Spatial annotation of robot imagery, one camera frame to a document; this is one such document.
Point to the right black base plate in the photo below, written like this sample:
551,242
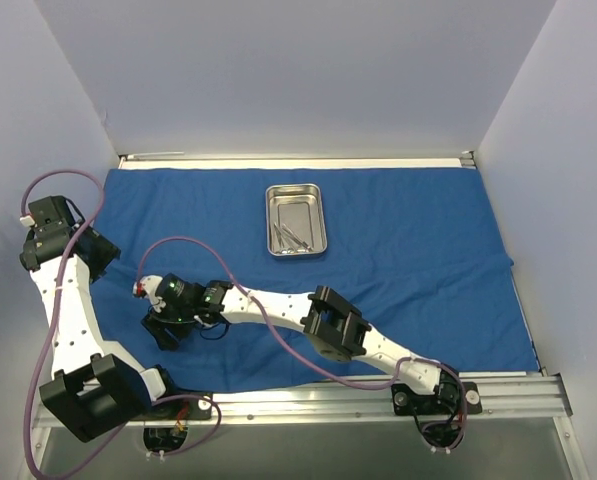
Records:
444,403

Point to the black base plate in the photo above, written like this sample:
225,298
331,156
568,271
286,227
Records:
444,403
185,409

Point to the back aluminium rail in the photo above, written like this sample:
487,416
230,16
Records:
151,156

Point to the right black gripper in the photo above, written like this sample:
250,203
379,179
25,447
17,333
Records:
159,326

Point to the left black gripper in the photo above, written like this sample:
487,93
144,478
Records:
100,251

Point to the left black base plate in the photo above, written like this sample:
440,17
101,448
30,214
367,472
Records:
185,409

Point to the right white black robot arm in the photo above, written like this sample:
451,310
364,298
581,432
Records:
335,328

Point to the blue surgical cloth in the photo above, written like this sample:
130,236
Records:
418,251

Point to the front aluminium rail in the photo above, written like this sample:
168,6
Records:
501,396

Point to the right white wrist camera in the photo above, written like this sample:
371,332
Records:
147,287

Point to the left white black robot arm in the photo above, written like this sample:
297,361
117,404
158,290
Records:
96,385

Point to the steel surgical forceps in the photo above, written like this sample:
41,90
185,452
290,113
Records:
282,248

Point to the stainless steel instrument tray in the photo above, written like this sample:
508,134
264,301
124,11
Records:
300,207

